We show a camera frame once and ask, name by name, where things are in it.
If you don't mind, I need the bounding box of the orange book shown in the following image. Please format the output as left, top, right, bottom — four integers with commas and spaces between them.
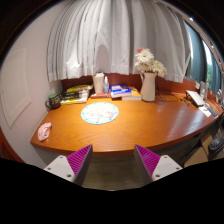
121, 86, 143, 102

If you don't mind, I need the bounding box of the blue book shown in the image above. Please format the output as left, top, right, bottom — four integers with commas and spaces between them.
109, 83, 133, 99

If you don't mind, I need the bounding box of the black cable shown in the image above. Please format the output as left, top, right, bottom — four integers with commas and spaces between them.
155, 87, 181, 103

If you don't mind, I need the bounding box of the round cartoon print mouse pad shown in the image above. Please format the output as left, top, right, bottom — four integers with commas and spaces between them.
80, 101, 120, 125

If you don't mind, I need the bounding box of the red-brown book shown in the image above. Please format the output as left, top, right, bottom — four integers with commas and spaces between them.
89, 91, 113, 100

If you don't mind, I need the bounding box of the cream travel cup with lid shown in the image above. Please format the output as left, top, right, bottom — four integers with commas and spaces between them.
92, 72, 106, 95

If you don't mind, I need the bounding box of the white curtain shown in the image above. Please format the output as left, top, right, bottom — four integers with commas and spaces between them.
46, 0, 193, 84

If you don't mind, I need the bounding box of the yellow and black cover book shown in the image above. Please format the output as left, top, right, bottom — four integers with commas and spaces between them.
65, 84, 94, 95

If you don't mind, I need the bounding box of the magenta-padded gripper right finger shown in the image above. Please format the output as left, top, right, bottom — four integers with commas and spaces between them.
133, 143, 184, 185

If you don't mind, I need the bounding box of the window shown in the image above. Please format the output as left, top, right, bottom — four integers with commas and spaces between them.
184, 19, 224, 94

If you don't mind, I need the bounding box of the dark mug with green inside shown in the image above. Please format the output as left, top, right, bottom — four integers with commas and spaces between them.
44, 92, 63, 111

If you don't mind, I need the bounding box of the clear spray bottle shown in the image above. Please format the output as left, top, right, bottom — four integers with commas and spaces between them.
102, 75, 110, 95

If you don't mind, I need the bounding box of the pink computer mouse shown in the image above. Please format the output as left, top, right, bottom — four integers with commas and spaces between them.
37, 121, 53, 142

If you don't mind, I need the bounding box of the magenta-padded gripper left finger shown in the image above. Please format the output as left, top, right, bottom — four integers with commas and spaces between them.
43, 143, 94, 187

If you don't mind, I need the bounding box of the yellow and white book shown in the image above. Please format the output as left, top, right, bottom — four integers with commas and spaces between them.
60, 96, 89, 106

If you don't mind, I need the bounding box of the silver closed laptop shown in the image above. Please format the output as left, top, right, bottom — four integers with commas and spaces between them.
185, 89, 206, 108

